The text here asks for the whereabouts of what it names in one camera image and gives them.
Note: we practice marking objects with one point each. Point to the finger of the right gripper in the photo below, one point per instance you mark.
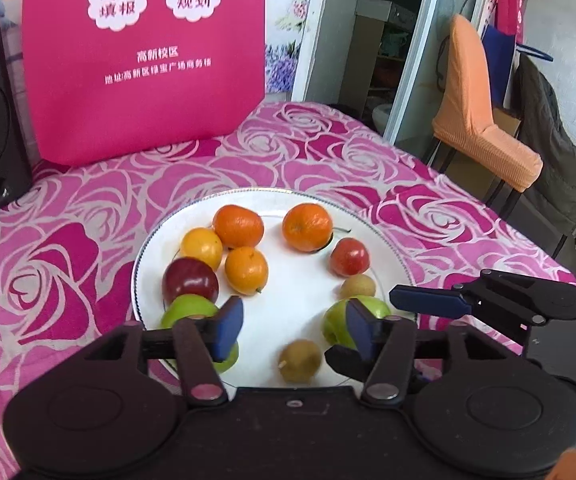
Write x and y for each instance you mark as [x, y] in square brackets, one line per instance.
[443, 303]

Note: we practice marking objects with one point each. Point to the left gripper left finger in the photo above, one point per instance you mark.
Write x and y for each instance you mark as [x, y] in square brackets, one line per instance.
[195, 346]

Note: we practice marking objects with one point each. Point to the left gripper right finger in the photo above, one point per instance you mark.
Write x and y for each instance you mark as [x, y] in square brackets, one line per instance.
[384, 354]

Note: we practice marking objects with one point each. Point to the green apple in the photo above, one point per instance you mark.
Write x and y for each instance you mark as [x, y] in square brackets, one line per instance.
[333, 326]
[195, 306]

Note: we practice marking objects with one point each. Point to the brown longan fruit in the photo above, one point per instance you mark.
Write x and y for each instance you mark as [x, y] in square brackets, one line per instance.
[299, 361]
[357, 285]

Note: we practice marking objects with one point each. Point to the dark red plum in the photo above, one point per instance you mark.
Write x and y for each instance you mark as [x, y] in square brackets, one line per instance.
[188, 275]

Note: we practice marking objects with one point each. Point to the small red apple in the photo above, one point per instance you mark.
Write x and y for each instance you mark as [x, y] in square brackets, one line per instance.
[349, 257]

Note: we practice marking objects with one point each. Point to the yellow kumquat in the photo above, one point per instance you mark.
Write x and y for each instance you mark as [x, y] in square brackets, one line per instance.
[203, 244]
[246, 270]

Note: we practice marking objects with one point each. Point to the mandarin orange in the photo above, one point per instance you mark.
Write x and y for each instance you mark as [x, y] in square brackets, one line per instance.
[307, 227]
[238, 227]

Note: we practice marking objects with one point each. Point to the person's right hand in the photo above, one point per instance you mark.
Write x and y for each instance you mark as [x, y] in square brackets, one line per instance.
[565, 468]

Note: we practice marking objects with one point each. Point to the white round plate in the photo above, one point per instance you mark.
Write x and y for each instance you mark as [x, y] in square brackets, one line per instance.
[300, 287]

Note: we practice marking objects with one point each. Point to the dark grey jacket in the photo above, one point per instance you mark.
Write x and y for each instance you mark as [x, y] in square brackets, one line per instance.
[551, 199]

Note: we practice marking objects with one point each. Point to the pink rose tablecloth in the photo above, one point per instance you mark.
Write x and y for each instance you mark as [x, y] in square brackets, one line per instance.
[67, 247]

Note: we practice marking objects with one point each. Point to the orange covered chair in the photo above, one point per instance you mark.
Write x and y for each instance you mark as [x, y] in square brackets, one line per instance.
[465, 119]

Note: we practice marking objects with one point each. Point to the blue bag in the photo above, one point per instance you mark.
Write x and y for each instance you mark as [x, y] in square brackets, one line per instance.
[500, 51]

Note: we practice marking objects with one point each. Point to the magenta paper bag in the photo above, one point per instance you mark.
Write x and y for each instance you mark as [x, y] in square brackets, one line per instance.
[112, 77]

